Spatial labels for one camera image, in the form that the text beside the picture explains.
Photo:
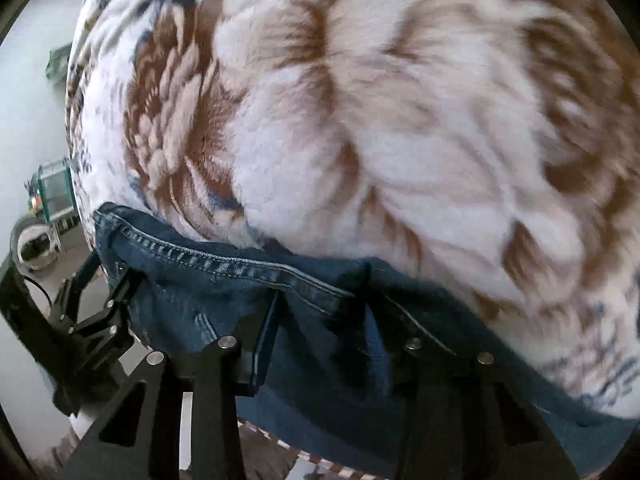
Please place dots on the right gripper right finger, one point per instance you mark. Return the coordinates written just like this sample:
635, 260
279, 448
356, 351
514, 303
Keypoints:
450, 401

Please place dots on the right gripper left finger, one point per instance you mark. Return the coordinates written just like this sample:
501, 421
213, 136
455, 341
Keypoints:
137, 435

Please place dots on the dark blue denim jeans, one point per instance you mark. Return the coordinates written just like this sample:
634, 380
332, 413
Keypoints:
315, 395

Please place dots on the round steel bowl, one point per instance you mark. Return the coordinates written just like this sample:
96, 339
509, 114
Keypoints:
34, 245

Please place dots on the brown checkered bed sheet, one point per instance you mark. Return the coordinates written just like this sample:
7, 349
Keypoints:
265, 457

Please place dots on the green metal rack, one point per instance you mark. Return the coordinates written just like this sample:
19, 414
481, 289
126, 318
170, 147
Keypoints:
50, 192

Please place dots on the floral fleece blanket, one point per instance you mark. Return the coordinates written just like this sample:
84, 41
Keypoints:
488, 146

